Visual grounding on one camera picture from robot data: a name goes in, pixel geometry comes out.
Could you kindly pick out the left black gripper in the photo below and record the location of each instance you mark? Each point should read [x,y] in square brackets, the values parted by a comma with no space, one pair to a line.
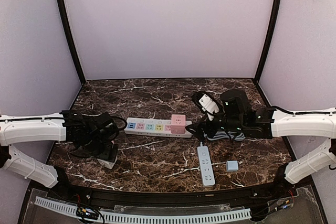
[105,152]

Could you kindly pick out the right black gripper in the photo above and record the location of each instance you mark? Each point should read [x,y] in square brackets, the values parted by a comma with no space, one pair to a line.
[205,123]

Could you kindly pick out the pink cube socket adapter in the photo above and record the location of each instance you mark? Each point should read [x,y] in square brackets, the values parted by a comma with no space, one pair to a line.
[178,123]

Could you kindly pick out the white cube socket adapter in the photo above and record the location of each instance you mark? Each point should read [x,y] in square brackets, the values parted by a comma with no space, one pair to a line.
[107,164]

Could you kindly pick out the white multicolour power strip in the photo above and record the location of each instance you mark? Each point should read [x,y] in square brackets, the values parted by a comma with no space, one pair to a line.
[152,127]

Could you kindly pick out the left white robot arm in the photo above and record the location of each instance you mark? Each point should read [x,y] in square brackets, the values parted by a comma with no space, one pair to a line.
[20,129]

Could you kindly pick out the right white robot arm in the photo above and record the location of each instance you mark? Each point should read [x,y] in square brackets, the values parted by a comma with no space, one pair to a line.
[273,121]

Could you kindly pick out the small blue charger plug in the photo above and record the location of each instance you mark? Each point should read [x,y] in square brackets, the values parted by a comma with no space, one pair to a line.
[232,166]

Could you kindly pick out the light blue power strip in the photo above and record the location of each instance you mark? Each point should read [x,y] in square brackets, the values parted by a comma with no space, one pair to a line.
[205,166]

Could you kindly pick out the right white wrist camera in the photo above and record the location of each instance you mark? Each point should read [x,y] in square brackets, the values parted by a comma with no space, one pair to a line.
[207,104]

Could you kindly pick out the white slotted cable duct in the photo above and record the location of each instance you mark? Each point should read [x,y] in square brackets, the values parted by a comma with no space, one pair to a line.
[70,210]

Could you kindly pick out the black front table rail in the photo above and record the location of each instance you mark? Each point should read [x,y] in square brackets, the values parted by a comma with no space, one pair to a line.
[103,188]

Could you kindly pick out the left black frame post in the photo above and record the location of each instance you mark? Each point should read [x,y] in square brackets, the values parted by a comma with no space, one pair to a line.
[70,41]

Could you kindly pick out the black frame post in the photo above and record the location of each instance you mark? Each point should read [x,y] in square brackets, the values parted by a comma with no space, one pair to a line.
[70,41]
[268,40]

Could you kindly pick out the right black frame post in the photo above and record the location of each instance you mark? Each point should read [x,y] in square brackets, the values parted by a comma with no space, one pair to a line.
[268,40]

